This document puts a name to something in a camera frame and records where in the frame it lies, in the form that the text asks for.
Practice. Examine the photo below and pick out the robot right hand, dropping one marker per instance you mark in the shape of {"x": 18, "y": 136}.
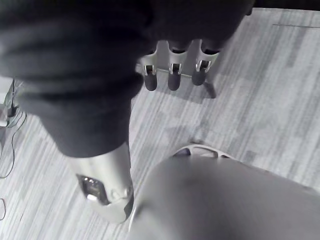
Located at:
{"x": 75, "y": 62}

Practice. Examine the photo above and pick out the dark table leg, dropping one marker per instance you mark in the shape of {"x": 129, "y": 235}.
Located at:
{"x": 209, "y": 83}

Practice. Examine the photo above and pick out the silver robot leg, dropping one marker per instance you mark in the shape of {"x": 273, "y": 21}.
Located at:
{"x": 212, "y": 197}

